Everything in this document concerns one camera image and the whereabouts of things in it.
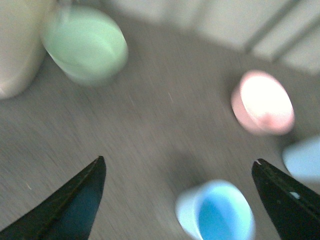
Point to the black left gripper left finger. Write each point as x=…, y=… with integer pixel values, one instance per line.
x=67, y=214

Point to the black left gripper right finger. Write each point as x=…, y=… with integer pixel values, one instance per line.
x=293, y=208

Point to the blue cup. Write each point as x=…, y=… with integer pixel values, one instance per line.
x=215, y=210
x=302, y=159

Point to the pink bowl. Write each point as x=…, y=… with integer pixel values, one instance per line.
x=261, y=105

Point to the green bowl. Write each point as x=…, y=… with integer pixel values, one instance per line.
x=85, y=43

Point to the cream white toaster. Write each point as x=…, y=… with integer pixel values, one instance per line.
x=21, y=48

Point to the grey curtain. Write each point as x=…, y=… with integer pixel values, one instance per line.
x=285, y=31

